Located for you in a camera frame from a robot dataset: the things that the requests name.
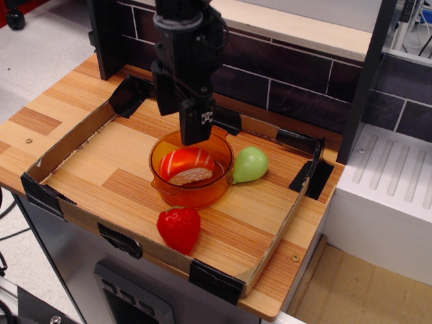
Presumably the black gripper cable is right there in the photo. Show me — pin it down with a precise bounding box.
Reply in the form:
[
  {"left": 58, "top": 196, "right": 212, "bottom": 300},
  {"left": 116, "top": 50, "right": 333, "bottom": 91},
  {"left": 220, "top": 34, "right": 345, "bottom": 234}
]
[{"left": 202, "top": 6, "right": 230, "bottom": 51}]

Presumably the grey oven control panel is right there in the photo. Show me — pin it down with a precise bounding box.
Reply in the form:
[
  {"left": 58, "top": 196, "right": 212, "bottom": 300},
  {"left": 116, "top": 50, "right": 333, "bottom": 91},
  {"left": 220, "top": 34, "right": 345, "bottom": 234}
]
[{"left": 94, "top": 263, "right": 175, "bottom": 323}]

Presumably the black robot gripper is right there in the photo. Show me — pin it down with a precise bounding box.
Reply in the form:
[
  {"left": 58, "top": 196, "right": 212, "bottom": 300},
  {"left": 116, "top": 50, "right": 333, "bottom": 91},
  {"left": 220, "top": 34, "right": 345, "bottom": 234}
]
[{"left": 151, "top": 13, "right": 225, "bottom": 146}]

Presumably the green toy pear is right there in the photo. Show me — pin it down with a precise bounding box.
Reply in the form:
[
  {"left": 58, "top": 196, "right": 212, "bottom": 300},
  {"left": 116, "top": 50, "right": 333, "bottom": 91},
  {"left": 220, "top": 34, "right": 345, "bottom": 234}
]
[{"left": 232, "top": 146, "right": 269, "bottom": 184}]

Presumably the cardboard fence with black tape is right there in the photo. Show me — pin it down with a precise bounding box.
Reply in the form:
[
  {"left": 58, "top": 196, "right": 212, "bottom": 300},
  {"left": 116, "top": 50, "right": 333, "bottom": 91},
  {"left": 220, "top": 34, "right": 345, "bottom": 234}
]
[{"left": 21, "top": 75, "right": 334, "bottom": 304}]

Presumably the salmon nigiri sushi toy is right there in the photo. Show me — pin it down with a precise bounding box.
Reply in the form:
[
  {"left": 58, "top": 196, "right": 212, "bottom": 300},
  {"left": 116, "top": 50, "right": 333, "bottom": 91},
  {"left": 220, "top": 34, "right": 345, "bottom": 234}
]
[{"left": 159, "top": 147, "right": 215, "bottom": 186}]

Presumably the red toy strawberry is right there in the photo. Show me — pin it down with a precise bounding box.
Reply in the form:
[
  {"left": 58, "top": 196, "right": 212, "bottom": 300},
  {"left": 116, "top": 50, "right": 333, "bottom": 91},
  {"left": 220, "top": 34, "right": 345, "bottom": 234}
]
[{"left": 157, "top": 207, "right": 201, "bottom": 255}]

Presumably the white toy sink drainboard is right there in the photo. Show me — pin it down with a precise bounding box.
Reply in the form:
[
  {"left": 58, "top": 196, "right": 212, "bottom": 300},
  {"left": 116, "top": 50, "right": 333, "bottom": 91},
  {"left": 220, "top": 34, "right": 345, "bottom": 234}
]
[{"left": 324, "top": 124, "right": 431, "bottom": 285}]

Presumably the orange transparent plastic pot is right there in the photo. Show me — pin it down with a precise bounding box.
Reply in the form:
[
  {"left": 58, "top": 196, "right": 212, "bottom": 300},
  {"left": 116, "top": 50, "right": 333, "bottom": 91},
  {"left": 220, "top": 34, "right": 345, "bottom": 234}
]
[{"left": 149, "top": 127, "right": 234, "bottom": 209}]

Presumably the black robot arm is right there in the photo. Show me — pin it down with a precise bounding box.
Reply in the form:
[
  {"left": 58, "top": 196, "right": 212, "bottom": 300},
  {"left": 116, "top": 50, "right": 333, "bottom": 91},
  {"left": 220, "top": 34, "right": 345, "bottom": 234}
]
[{"left": 151, "top": 1, "right": 227, "bottom": 146}]

